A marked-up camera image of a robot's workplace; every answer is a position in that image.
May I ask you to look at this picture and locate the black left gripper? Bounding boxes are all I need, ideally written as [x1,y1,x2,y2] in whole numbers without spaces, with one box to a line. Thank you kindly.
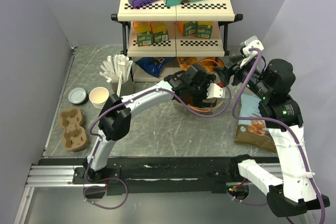
[189,76,216,108]

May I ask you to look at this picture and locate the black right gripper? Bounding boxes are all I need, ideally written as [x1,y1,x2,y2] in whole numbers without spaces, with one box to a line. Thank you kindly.
[213,54,271,99]

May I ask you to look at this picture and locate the paper takeout bag orange handles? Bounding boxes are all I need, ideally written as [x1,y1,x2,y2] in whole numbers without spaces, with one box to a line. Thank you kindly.
[174,63,224,114]

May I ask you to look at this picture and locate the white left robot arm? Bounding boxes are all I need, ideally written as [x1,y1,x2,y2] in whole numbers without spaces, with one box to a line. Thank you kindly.
[83,64,225,183]

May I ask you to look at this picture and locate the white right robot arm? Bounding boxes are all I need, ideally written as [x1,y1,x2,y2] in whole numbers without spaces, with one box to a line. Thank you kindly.
[215,57,330,223]

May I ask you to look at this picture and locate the orange snack bag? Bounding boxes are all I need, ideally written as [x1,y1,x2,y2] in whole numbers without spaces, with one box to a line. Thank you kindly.
[177,57,225,72]

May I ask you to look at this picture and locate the blue snack bag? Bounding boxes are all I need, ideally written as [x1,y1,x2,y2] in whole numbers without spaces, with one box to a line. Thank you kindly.
[135,57,174,78]

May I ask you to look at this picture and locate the green orange box far right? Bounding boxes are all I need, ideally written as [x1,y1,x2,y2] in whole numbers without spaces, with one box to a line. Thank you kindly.
[196,21,213,39]

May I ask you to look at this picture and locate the green orange box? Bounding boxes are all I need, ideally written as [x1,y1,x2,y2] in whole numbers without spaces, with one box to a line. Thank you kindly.
[176,21,197,37]
[196,21,213,39]
[133,21,153,47]
[150,22,169,43]

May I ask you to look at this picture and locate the cream two-tier shelf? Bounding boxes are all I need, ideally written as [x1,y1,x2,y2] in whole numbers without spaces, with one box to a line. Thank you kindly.
[111,0,243,82]

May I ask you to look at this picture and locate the grey straw holder cup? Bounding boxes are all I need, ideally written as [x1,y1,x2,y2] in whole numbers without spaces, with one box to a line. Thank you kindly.
[110,77,135,97]

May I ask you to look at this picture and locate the green orange box far left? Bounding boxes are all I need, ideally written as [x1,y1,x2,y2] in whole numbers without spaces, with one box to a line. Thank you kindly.
[133,21,153,47]

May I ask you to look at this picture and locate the brown chips bag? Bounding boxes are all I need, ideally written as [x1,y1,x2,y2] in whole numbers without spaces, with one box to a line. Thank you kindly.
[234,94,277,153]

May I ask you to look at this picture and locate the bundle of wrapped white straws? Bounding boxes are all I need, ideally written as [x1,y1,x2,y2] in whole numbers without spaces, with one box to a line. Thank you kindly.
[99,54,133,95]

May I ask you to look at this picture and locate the stack of white paper cups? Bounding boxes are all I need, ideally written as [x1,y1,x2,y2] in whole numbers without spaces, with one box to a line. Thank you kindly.
[89,87,109,109]

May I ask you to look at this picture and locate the stack of white lids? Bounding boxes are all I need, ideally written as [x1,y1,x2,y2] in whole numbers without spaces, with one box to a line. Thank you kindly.
[68,87,87,105]

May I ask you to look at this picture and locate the brown cardboard cup carrier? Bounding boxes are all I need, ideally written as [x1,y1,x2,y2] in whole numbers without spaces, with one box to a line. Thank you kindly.
[58,107,89,152]

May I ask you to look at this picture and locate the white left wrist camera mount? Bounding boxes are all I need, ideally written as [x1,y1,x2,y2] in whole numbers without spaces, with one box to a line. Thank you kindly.
[206,83,225,99]

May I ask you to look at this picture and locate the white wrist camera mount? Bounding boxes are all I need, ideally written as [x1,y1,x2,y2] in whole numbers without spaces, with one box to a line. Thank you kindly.
[240,36,264,68]
[206,83,225,99]

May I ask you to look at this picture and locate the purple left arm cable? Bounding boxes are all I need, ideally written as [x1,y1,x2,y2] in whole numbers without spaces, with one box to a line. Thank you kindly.
[83,84,232,210]

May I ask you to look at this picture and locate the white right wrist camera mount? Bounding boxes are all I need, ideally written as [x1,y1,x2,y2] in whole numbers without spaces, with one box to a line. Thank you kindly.
[240,36,264,68]

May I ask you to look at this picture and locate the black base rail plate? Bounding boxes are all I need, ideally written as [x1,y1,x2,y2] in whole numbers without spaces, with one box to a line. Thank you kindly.
[25,157,244,196]

